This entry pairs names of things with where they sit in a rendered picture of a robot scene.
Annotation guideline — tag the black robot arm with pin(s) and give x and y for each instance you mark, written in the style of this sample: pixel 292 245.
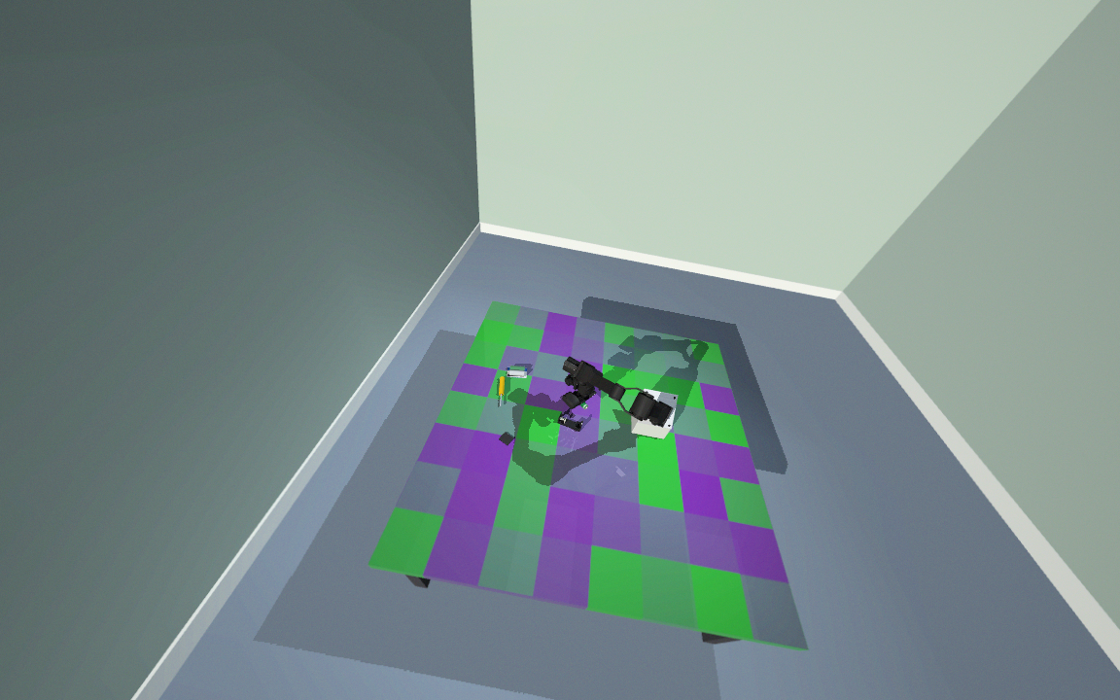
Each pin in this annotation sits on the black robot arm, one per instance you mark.
pixel 644 406

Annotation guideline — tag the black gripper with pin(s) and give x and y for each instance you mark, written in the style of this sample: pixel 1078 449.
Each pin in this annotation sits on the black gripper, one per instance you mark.
pixel 583 393

